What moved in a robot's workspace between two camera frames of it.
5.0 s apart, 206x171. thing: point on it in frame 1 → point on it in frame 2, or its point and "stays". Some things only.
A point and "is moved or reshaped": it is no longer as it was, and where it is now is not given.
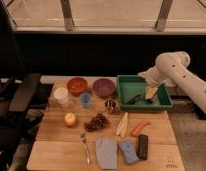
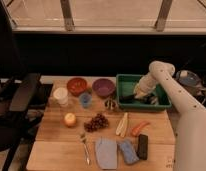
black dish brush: (136, 100) is moved or reshaped
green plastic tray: (131, 86) stays
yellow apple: (70, 119) stays
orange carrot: (137, 128) stays
